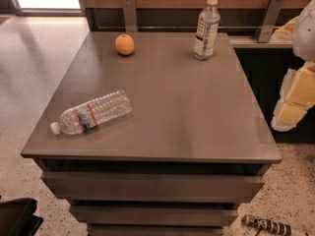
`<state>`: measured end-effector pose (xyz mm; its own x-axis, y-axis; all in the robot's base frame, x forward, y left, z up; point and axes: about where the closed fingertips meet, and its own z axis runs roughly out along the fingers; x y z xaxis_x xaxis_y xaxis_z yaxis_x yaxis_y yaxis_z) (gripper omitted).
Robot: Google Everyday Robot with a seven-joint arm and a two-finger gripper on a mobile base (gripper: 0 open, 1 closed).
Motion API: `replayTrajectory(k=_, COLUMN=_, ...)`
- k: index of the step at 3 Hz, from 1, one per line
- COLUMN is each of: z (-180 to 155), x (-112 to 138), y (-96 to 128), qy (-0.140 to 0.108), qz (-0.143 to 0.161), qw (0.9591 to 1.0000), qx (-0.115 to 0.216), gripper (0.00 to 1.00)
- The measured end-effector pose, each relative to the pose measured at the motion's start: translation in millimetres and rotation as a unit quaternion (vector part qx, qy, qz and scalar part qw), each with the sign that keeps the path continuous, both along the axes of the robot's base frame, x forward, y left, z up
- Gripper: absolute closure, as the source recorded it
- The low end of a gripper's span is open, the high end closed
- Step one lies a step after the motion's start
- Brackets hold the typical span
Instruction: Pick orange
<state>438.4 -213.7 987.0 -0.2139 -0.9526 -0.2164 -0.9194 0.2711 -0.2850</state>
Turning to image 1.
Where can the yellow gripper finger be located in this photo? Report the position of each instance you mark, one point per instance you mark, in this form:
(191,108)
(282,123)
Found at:
(284,33)
(297,96)

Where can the orange fruit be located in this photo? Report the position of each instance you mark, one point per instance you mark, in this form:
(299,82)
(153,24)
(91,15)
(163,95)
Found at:
(125,44)

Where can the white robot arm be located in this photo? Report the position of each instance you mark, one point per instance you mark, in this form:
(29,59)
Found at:
(303,39)

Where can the grey side counter shelf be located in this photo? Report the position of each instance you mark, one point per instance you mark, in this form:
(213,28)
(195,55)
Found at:
(252,42)

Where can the upright clear water bottle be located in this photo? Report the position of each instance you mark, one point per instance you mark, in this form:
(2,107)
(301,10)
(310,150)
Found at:
(207,29)

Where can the grey drawer cabinet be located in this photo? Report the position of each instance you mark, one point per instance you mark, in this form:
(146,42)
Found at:
(195,147)

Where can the power strip on floor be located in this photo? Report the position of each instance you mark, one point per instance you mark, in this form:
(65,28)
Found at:
(267,225)

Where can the lying clear water bottle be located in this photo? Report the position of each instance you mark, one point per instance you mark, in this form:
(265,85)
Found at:
(88,115)

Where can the black object bottom left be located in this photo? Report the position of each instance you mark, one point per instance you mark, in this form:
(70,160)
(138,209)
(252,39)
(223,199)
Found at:
(17,217)

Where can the right metal wall bracket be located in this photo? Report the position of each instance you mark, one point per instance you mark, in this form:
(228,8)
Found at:
(269,19)

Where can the metal wall bracket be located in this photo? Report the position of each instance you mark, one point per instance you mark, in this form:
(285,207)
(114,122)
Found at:
(130,15)
(269,19)

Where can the left metal wall bracket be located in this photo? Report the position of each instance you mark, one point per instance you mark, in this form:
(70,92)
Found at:
(130,15)

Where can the horizontal metal rail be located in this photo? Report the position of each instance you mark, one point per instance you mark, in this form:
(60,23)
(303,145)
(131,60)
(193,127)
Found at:
(184,28)

